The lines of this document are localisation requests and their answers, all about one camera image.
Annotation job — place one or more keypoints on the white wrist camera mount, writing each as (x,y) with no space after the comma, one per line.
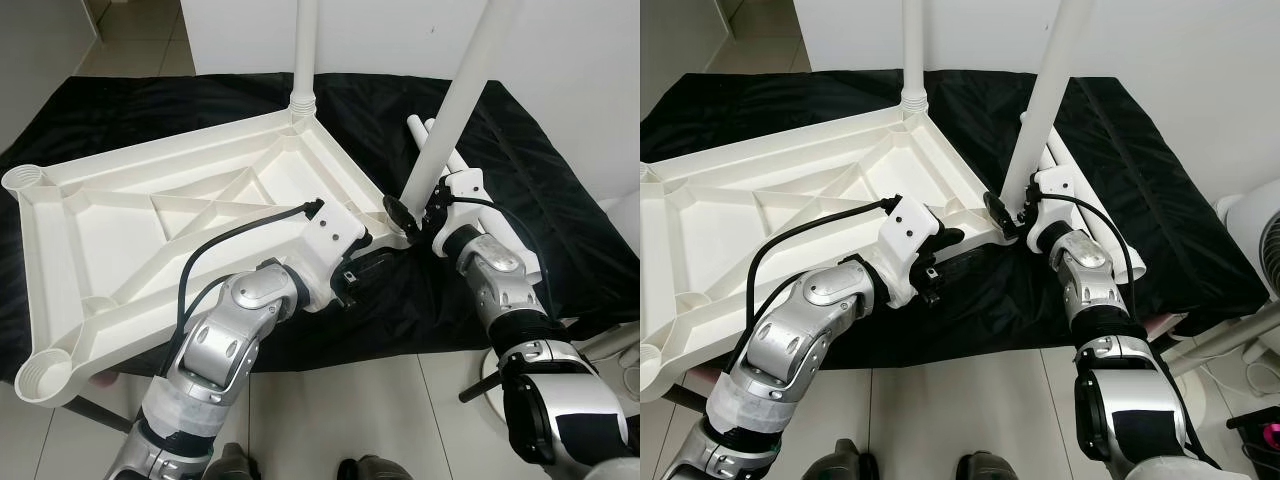
(330,235)
(462,188)
(908,228)
(1055,185)

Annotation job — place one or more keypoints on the white pedestal fan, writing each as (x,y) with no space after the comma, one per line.
(492,405)
(1245,225)

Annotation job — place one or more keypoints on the white plastic table top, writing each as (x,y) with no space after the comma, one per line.
(120,260)
(730,260)

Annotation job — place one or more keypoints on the black cloth table cover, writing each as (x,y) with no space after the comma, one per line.
(560,200)
(1180,180)

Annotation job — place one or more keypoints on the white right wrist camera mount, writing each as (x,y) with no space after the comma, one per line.
(1055,185)
(462,188)

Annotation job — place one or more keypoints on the grey robot foot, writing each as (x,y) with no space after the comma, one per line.
(228,466)
(845,470)
(375,470)
(988,468)

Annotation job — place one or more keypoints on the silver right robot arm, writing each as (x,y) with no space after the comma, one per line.
(1085,265)
(495,265)

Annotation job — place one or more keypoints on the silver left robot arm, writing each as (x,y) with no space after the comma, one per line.
(800,350)
(220,350)

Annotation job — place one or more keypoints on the pink table top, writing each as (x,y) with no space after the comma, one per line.
(112,378)
(1170,322)

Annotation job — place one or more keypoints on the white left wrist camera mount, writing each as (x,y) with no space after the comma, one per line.
(908,228)
(330,235)

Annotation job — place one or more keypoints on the grey left robot foot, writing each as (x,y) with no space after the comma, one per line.
(228,466)
(845,470)

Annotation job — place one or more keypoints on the grey right robot foot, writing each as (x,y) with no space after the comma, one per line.
(375,470)
(988,468)

